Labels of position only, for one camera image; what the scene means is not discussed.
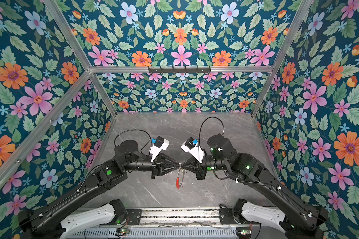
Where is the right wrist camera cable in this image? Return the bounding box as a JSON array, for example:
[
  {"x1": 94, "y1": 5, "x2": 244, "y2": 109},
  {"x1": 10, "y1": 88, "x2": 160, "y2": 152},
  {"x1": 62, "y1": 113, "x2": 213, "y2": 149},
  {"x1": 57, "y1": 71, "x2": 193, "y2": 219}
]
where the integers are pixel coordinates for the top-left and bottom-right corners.
[{"x1": 198, "y1": 116, "x2": 225, "y2": 142}]

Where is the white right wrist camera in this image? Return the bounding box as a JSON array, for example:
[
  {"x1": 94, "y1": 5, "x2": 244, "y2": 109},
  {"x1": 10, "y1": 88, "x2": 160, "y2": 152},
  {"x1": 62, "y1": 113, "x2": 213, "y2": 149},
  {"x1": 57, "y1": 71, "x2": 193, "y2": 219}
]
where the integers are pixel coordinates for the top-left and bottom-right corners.
[{"x1": 181, "y1": 137, "x2": 205, "y2": 163}]

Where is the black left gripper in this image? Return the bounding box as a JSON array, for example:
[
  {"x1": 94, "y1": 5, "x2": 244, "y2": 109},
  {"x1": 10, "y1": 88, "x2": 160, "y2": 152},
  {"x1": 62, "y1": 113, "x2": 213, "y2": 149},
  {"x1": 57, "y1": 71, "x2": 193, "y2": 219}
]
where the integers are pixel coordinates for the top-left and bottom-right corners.
[{"x1": 123, "y1": 151, "x2": 181, "y2": 179}]

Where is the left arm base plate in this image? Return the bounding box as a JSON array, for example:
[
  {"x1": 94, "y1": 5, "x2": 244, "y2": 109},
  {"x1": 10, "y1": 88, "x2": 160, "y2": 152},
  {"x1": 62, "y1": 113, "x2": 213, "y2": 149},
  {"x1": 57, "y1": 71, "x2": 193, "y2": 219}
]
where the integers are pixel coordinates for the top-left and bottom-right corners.
[{"x1": 121, "y1": 209, "x2": 143, "y2": 226}]

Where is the metal keyring with red handle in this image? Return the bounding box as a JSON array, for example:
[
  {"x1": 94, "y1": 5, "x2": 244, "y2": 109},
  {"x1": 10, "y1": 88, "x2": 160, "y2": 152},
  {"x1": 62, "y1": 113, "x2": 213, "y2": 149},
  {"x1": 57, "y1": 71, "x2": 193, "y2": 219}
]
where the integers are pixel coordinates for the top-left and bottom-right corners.
[{"x1": 176, "y1": 168, "x2": 185, "y2": 189}]

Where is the black wall hook rail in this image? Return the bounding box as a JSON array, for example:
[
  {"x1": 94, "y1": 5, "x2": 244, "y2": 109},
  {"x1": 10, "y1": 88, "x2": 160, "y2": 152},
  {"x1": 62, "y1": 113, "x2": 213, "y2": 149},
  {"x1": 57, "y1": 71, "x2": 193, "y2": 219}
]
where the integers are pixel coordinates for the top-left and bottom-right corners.
[{"x1": 148, "y1": 66, "x2": 211, "y2": 74}]

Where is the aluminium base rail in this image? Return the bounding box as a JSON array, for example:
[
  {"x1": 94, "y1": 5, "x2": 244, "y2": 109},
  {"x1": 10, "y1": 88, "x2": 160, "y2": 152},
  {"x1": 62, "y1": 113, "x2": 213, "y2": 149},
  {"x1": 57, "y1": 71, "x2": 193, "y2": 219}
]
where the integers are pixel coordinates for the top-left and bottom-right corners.
[{"x1": 68, "y1": 207, "x2": 291, "y2": 239}]

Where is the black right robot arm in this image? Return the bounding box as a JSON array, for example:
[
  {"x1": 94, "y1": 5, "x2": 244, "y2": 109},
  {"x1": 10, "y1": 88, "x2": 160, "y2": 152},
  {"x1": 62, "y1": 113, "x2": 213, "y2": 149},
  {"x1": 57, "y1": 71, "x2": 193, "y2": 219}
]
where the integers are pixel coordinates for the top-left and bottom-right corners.
[{"x1": 181, "y1": 134, "x2": 328, "y2": 239}]

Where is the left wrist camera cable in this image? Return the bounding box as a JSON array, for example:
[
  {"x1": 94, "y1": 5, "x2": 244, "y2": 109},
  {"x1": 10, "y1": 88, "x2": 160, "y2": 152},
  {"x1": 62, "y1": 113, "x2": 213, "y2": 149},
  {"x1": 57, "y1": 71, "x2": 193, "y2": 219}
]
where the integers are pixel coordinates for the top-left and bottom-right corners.
[{"x1": 114, "y1": 129, "x2": 153, "y2": 154}]

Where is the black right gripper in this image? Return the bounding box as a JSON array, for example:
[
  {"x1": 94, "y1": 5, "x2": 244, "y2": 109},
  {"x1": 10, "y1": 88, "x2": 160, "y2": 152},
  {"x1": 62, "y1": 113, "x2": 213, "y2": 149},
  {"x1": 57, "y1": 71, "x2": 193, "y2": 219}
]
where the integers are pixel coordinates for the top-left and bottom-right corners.
[{"x1": 181, "y1": 155, "x2": 229, "y2": 180}]

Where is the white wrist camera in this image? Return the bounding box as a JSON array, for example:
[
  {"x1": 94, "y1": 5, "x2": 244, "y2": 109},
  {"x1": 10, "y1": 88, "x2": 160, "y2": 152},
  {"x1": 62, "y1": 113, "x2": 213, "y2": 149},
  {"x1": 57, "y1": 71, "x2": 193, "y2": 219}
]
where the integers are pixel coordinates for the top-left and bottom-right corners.
[
  {"x1": 150, "y1": 136, "x2": 169, "y2": 163},
  {"x1": 181, "y1": 137, "x2": 205, "y2": 163}
]

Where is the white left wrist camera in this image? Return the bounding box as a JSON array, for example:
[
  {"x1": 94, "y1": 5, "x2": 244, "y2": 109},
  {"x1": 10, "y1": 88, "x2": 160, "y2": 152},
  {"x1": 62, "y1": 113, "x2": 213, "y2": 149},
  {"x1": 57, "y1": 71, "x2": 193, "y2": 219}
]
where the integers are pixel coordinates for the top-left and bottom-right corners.
[{"x1": 150, "y1": 136, "x2": 169, "y2": 163}]

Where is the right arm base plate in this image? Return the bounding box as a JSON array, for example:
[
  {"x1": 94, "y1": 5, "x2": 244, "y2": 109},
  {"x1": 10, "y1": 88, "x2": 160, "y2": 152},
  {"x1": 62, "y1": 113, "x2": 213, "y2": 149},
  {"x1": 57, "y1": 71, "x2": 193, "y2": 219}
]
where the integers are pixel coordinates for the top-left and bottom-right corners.
[{"x1": 219, "y1": 204, "x2": 246, "y2": 225}]

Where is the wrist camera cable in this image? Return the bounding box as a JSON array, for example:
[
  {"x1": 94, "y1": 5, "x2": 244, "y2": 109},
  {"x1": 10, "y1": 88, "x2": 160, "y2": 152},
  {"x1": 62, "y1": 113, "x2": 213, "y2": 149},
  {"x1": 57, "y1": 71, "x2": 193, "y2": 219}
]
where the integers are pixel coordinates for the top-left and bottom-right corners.
[
  {"x1": 114, "y1": 129, "x2": 153, "y2": 154},
  {"x1": 198, "y1": 116, "x2": 225, "y2": 142}
]

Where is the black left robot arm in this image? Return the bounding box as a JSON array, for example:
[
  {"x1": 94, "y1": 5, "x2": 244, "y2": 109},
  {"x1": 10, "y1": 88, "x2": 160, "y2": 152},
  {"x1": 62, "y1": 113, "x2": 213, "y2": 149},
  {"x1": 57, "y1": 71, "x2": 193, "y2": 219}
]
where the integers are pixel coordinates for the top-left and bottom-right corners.
[{"x1": 18, "y1": 139, "x2": 180, "y2": 239}]

